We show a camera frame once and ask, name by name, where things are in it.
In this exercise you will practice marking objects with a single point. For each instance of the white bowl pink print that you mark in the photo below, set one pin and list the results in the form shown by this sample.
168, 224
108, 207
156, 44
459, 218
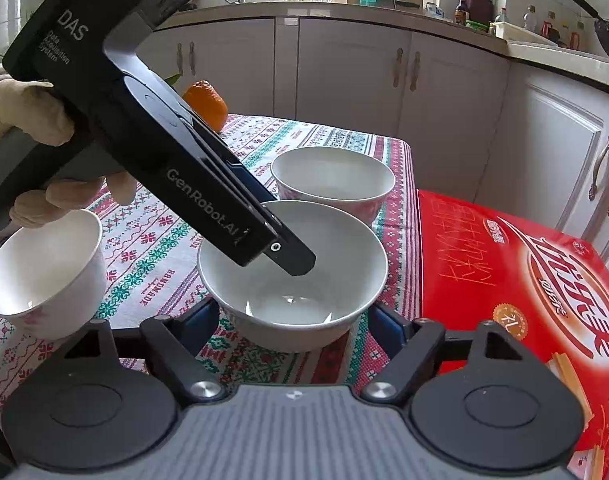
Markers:
334, 175
44, 270
294, 310

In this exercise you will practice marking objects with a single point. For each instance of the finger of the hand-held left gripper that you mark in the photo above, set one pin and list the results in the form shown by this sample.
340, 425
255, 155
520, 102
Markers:
252, 182
294, 257

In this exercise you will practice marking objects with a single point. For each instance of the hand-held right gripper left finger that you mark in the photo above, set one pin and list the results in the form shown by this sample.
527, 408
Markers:
199, 325

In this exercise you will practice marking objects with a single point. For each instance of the clear plastic bottle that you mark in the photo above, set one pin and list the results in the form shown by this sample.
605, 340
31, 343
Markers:
529, 20

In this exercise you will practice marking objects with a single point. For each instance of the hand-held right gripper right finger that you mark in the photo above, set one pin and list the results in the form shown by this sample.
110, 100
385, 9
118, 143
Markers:
389, 330

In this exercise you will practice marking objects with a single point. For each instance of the white kitchen cabinet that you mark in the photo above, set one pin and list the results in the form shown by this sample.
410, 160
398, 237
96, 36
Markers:
344, 70

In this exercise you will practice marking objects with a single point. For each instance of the bumpy orange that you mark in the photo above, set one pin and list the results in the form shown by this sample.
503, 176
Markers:
209, 105

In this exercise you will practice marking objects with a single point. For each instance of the dark sauce bottle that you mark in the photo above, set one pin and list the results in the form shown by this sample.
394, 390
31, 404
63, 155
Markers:
461, 10

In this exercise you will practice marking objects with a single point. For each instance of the person's left hand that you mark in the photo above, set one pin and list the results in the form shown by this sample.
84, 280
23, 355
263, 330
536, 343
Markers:
19, 105

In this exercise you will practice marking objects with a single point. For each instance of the red gift box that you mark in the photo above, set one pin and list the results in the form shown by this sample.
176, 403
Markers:
509, 270

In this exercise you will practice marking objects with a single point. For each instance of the white plastic tray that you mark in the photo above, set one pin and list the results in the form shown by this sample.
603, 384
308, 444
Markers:
521, 32

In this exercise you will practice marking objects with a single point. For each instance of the patterned tablecloth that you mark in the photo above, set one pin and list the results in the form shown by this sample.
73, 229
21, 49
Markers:
149, 250

